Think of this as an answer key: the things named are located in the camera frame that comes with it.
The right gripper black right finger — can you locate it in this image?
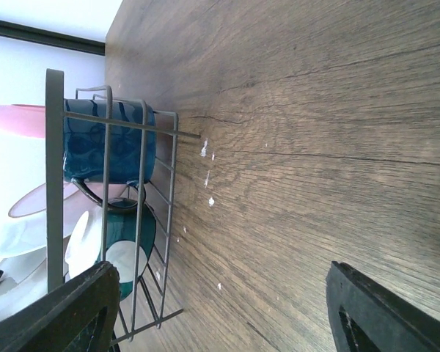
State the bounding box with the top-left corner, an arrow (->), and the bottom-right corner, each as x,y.
326,261 -> 440,351

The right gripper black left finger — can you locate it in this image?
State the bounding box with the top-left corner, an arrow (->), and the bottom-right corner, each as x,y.
0,262 -> 120,351

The cream upturned bowl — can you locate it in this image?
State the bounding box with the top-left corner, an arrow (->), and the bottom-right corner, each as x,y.
65,204 -> 156,300

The pink plastic bear plate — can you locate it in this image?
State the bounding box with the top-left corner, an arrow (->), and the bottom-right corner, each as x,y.
0,104 -> 45,139

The dark blue mug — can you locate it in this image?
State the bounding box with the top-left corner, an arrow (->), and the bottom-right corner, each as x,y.
63,101 -> 156,205

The red plate with teal flower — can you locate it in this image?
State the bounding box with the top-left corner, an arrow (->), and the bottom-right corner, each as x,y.
0,183 -> 94,258

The grey wire dish rack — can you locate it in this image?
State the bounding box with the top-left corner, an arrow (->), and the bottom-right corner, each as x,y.
45,69 -> 183,351

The black aluminium enclosure frame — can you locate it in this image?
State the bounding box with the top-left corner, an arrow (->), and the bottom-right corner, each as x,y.
0,20 -> 106,56

